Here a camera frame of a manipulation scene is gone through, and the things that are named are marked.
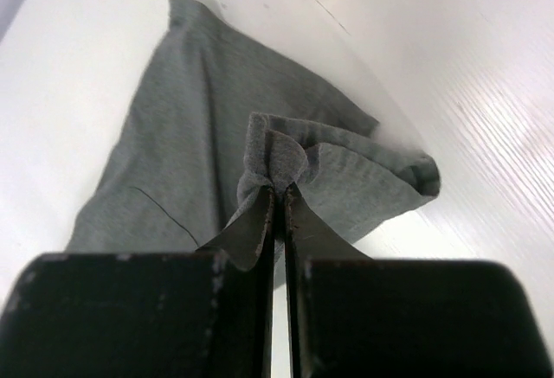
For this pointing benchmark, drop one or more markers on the grey shorts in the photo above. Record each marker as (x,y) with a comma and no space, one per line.
(216,117)

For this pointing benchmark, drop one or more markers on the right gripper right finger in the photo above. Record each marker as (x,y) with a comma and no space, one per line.
(354,316)

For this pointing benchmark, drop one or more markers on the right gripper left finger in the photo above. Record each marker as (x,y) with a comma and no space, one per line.
(201,314)

